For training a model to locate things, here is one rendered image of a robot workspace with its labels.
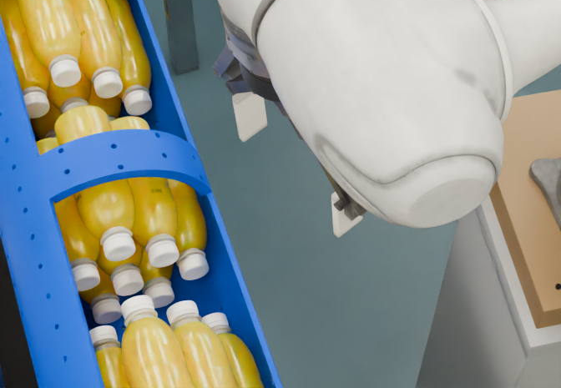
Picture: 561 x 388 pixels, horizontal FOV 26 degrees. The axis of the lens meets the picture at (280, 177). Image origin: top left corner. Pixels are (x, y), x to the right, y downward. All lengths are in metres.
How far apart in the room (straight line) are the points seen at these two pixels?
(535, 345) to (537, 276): 0.09
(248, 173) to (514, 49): 2.20
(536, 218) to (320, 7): 1.00
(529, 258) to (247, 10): 0.95
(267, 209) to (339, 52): 2.18
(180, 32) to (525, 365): 1.50
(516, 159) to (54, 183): 0.65
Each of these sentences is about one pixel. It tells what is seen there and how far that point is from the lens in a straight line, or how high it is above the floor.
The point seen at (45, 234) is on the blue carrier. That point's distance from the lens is 1.51.
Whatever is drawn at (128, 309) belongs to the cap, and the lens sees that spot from 1.48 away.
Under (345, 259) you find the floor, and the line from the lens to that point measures 2.83.
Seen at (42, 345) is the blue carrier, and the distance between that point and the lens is 1.49.
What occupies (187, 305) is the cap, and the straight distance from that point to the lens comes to 1.53.
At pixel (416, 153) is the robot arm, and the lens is 0.70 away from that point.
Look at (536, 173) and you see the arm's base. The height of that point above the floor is 1.07.
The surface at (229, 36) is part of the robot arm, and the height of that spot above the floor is 1.80.
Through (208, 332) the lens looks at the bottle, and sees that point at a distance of 1.50.
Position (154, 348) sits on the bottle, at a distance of 1.43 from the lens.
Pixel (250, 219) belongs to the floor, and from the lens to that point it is 2.88.
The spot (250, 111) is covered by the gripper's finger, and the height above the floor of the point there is 1.59.
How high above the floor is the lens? 2.51
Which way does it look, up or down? 59 degrees down
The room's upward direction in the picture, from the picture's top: straight up
